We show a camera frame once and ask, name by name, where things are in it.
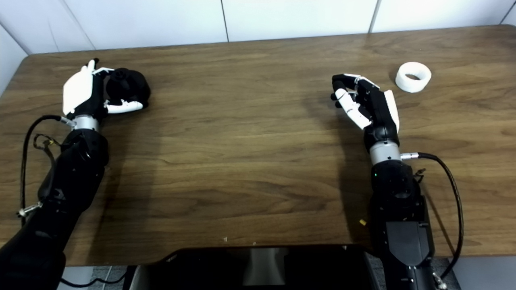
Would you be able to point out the round black part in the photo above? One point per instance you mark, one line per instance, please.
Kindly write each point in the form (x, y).
(135, 86)

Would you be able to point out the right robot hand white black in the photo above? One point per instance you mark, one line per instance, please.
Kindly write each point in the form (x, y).
(379, 112)

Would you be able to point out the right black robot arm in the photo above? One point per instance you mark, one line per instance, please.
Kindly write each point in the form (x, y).
(403, 209)

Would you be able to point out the glossy black robot torso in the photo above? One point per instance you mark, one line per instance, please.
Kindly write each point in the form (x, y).
(209, 270)

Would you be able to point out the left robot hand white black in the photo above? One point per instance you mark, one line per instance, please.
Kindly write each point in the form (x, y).
(78, 90)

